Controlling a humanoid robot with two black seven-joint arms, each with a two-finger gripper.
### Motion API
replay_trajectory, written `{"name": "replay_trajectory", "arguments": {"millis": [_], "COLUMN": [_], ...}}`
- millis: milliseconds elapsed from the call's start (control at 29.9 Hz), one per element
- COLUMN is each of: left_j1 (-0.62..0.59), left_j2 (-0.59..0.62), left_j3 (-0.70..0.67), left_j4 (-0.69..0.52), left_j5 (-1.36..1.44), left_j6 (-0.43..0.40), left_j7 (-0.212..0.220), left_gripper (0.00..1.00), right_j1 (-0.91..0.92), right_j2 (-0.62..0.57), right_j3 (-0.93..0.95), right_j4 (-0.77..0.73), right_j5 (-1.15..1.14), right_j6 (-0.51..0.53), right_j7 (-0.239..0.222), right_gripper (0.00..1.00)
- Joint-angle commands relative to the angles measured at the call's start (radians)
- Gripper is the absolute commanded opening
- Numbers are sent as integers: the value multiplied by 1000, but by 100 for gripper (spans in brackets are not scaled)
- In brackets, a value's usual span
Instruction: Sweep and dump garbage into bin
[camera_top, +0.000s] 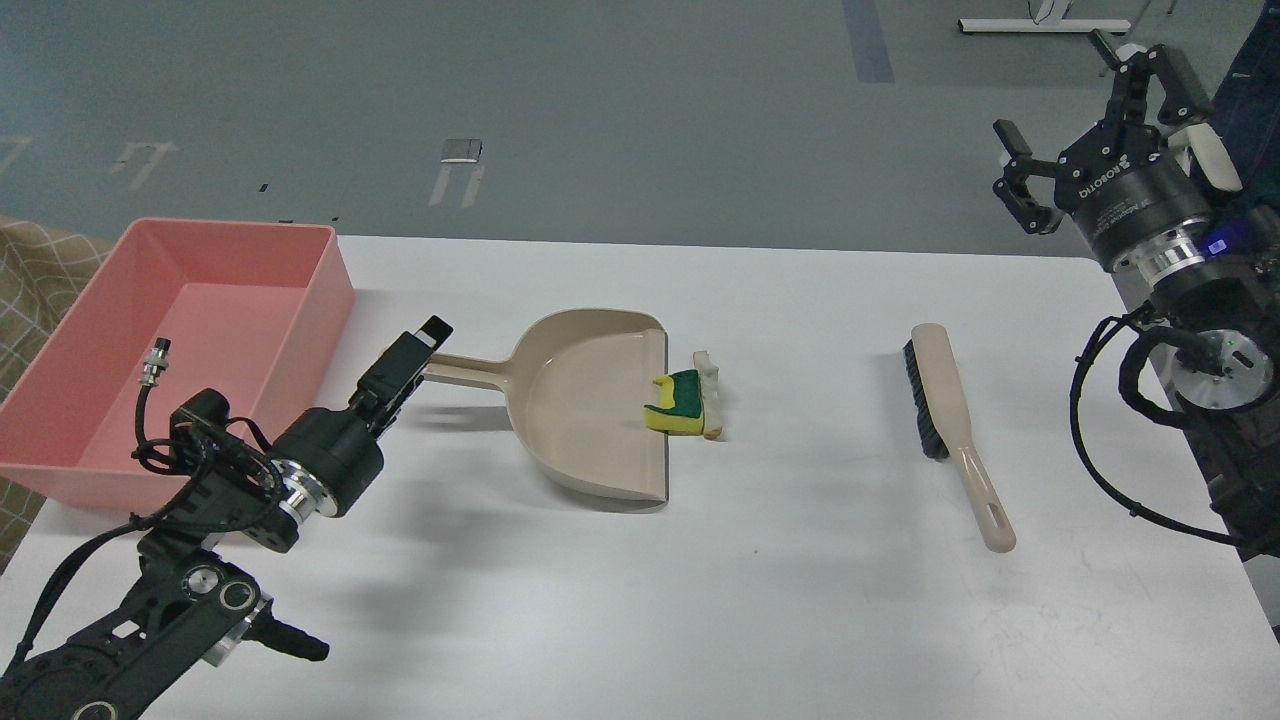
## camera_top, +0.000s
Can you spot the beige plastic dustpan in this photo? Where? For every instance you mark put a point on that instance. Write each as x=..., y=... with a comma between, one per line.
x=576, y=385

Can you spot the beige hand brush black bristles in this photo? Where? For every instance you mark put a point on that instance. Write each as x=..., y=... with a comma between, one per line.
x=944, y=425

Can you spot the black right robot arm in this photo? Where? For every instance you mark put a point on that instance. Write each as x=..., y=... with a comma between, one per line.
x=1204, y=358

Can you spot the pink plastic bin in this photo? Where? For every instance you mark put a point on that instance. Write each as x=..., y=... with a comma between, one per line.
x=253, y=310

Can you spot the white chair with armrest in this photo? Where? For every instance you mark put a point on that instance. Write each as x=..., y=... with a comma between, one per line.
x=1198, y=147

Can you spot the grey floor plate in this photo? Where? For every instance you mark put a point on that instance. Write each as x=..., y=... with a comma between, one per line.
x=461, y=151

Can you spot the white bread slice piece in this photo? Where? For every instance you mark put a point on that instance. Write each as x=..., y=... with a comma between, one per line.
x=710, y=393

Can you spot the yellow green sponge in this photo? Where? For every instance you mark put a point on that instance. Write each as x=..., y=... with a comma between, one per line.
x=680, y=407

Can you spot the beige checkered cloth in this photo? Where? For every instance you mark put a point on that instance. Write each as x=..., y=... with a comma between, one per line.
x=44, y=269

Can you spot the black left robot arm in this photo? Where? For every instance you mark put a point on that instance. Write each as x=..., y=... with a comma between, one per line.
x=189, y=604

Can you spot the white table base bar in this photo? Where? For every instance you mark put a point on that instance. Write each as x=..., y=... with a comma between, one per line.
x=1006, y=26

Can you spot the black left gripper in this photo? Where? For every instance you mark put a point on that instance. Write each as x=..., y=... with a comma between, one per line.
x=339, y=448

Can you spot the seated person in dark clothes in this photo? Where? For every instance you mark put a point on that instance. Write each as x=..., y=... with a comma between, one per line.
x=1247, y=116

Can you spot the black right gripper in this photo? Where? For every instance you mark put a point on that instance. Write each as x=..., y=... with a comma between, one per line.
x=1117, y=182

